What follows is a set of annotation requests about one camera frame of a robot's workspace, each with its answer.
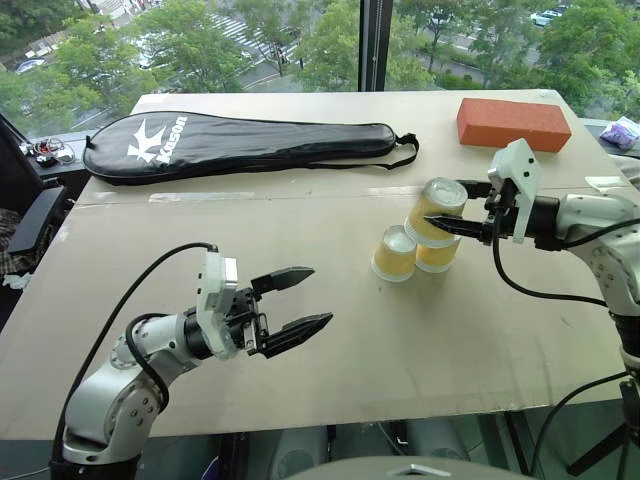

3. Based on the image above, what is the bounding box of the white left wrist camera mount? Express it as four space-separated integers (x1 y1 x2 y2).
195 249 241 359

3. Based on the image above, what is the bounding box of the black window frame post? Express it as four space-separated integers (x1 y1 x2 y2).
358 0 400 93

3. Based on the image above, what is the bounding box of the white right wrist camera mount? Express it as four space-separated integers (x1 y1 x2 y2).
487 139 544 245

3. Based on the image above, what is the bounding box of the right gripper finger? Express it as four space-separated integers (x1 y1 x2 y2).
424 213 486 242
455 179 495 198

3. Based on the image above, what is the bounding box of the yellow paper cup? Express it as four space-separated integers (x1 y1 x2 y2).
414 236 462 275
370 225 418 283
403 177 469 249

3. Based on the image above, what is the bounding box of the white crumpled tissue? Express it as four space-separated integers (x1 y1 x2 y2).
1 272 35 292

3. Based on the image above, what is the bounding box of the plaid cloth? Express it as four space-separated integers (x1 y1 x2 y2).
0 208 32 277

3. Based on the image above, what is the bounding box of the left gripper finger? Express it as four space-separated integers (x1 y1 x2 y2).
259 312 335 360
250 266 316 294

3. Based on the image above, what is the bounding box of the black chair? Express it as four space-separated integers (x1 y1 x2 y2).
0 113 68 257

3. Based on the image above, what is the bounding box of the black stand leg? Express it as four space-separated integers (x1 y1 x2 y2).
566 379 640 477

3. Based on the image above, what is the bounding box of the purple plastic bag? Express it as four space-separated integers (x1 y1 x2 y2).
598 115 640 152

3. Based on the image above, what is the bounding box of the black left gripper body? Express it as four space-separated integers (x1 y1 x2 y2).
227 287 271 357

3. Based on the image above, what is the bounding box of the red and white wire bundle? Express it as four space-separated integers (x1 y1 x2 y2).
19 136 77 169

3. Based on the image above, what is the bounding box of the orange brick block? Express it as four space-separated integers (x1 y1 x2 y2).
456 97 573 154

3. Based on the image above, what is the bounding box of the black racket bag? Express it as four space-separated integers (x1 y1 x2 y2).
82 110 421 188

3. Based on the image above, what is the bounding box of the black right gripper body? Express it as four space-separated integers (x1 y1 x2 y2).
478 179 521 247

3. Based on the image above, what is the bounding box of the black floor cable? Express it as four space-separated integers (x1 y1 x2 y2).
528 371 632 477

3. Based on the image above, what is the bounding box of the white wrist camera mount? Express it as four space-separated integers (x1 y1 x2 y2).
195 249 241 359
487 139 544 245

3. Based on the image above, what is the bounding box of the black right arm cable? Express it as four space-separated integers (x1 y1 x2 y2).
490 209 640 307

